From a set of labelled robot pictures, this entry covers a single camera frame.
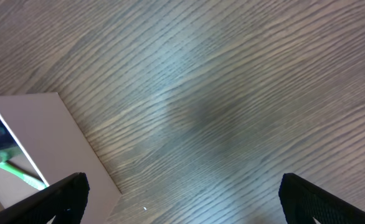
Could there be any green toothbrush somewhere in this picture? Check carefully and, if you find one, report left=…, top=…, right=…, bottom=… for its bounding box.
left=0, top=162, right=47, bottom=190

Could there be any white cardboard box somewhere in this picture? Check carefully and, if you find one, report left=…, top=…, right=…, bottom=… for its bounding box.
left=0, top=93, right=121, bottom=223

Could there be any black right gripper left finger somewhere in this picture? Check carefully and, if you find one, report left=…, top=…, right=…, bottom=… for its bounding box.
left=0, top=172, right=90, bottom=224

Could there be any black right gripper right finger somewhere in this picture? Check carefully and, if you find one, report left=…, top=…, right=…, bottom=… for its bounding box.
left=278, top=173, right=365, bottom=224

